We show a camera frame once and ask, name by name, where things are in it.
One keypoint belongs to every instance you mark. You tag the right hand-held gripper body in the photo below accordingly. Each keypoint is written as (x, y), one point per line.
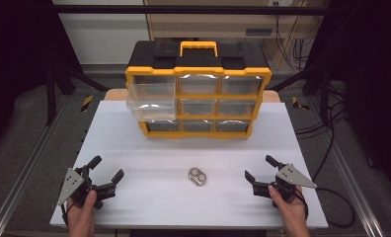
(290, 177)

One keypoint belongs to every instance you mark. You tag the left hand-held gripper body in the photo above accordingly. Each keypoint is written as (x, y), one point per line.
(72, 183)

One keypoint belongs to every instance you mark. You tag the small silver two-button metal piece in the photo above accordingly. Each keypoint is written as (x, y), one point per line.
(197, 176)

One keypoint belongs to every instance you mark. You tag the large clear plastic drawer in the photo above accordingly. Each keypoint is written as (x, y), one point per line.
(150, 95)

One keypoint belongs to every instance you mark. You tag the person's left hand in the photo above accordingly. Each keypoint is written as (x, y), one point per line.
(81, 214)

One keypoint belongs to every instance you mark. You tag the person's right hand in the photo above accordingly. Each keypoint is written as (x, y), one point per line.
(290, 210)

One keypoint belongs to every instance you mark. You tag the small clear plastic drawer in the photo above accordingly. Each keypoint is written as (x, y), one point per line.
(232, 126)
(197, 107)
(197, 126)
(237, 108)
(164, 126)

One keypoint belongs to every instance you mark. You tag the yellow and black tape marker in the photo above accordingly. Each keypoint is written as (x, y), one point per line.
(298, 103)
(87, 103)

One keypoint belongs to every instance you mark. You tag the black metal stand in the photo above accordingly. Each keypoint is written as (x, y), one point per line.
(323, 92)
(52, 95)

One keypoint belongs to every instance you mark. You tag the medium clear plastic drawer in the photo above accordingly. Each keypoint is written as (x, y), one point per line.
(198, 85)
(241, 86)

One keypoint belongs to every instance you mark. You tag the yellow and black drawer organizer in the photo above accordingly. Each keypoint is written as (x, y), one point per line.
(196, 61)

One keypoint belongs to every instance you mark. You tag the white cabinet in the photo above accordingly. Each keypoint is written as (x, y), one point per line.
(101, 36)

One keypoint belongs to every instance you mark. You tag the light wooden furniture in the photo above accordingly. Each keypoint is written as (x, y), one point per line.
(216, 24)

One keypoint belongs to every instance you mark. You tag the aluminium floor rail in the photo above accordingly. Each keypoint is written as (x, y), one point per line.
(351, 184)
(22, 177)

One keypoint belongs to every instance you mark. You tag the black horizontal frame bar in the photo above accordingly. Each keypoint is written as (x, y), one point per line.
(183, 9)

